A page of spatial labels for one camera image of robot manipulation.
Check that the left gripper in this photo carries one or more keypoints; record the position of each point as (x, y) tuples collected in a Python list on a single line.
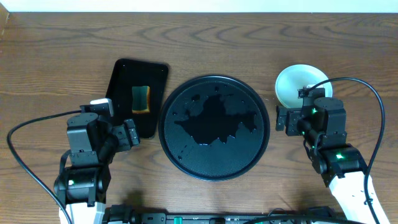
[(131, 133)]

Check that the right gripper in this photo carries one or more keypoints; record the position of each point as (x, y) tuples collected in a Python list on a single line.
[(294, 116)]

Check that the light blue plate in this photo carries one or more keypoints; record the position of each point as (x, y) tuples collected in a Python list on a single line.
[(293, 78)]

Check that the green and yellow sponge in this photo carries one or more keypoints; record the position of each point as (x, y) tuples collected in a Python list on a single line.
[(140, 99)]

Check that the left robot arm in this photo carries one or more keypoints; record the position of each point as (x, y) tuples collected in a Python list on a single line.
[(84, 175)]

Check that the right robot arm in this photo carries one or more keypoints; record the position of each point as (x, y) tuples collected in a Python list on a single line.
[(321, 122)]

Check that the black rectangular tray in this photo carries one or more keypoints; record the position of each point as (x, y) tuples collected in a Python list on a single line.
[(128, 73)]

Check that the black round tray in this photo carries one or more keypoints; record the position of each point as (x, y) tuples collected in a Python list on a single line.
[(214, 127)]

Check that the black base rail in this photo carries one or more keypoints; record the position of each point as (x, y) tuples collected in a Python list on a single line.
[(128, 214)]

